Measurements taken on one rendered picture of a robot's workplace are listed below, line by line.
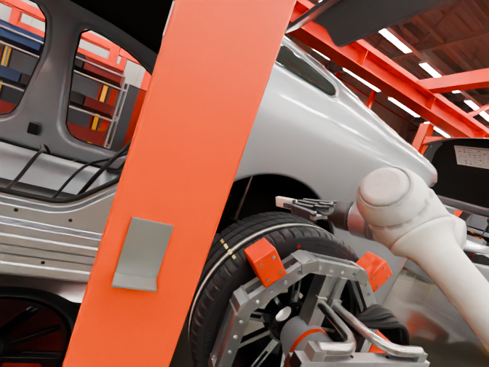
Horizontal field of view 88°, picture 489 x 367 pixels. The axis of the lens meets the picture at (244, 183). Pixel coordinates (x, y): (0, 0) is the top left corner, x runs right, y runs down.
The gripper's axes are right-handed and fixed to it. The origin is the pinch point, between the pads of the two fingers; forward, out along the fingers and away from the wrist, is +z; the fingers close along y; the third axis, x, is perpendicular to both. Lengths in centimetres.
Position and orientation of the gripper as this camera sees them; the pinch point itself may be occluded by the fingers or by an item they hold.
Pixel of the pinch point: (286, 202)
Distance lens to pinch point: 78.6
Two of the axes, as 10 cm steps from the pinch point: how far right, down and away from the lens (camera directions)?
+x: -0.7, -9.7, -2.4
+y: 7.1, -2.2, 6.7
